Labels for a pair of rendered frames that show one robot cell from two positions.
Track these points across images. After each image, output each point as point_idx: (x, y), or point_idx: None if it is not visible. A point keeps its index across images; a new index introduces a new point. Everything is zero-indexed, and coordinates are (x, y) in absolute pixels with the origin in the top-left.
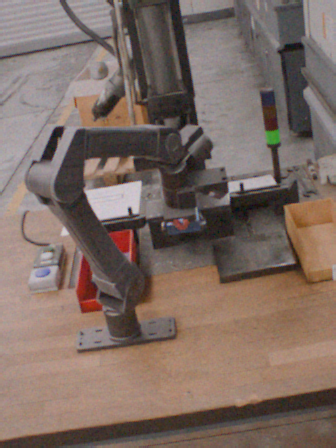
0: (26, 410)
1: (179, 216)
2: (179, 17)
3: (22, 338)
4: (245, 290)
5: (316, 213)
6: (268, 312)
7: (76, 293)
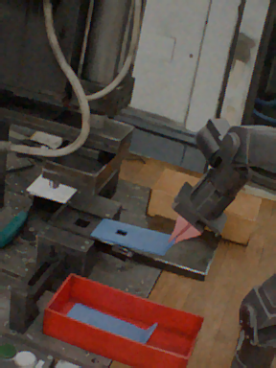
0: None
1: (224, 224)
2: None
3: None
4: (227, 275)
5: (159, 187)
6: None
7: (187, 361)
